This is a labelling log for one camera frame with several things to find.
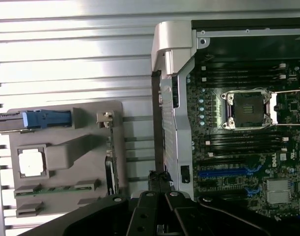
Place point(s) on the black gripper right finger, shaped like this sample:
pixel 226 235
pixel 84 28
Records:
pixel 179 216

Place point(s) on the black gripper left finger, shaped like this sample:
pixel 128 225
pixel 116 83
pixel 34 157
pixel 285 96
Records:
pixel 142 214

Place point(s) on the blue expansion slot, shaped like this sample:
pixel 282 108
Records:
pixel 221 173

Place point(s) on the grey parts rack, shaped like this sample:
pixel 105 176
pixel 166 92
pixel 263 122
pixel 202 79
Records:
pixel 66 177

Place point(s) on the green RAM stick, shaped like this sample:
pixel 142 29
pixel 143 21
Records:
pixel 56 190

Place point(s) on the open black PC case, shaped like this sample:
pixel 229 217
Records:
pixel 169 123

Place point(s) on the green motherboard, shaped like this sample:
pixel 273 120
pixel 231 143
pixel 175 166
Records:
pixel 262 159

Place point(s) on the small silver heatsink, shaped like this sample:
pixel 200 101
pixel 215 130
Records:
pixel 278 191

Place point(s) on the silver CPU chip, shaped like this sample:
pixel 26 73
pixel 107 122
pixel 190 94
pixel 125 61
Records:
pixel 32 162

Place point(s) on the CPU socket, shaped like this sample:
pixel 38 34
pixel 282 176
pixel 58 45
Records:
pixel 246 109

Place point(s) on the hard disk blue caddy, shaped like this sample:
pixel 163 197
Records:
pixel 46 119

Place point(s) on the metal socket cover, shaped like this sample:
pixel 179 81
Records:
pixel 291 108

